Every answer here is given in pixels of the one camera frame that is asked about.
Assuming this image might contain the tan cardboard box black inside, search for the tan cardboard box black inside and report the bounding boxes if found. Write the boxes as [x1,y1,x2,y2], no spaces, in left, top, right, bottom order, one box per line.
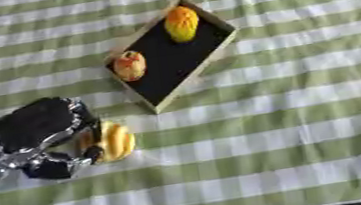
[95,0,250,121]

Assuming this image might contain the red yellow toy apple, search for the red yellow toy apple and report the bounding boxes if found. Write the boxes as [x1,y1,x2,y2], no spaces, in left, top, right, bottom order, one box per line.
[110,48,151,84]

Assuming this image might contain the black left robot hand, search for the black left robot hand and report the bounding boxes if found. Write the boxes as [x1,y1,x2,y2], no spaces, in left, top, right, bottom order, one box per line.
[0,90,112,189]

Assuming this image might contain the yellow toy banana bunch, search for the yellow toy banana bunch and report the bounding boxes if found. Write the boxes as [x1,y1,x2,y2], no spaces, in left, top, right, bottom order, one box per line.
[76,115,141,167]

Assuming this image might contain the yellow orange toy mango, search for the yellow orange toy mango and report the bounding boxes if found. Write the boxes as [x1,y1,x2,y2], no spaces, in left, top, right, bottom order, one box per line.
[160,2,204,46]

